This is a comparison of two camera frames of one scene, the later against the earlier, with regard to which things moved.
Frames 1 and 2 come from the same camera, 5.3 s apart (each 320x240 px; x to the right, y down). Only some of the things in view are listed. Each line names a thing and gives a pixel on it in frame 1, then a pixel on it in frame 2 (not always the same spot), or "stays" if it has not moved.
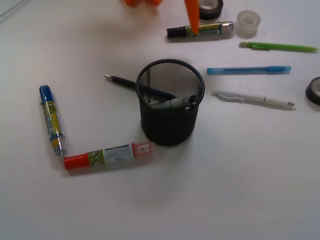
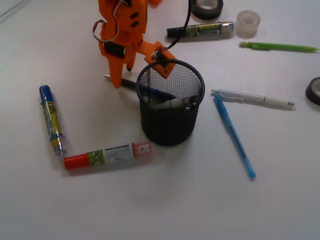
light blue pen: (274, 69) -> (249, 165)
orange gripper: (192, 6) -> (123, 25)
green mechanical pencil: (261, 46) stays
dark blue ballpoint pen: (155, 91) stays
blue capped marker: (57, 139) stays
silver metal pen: (183, 103) stays
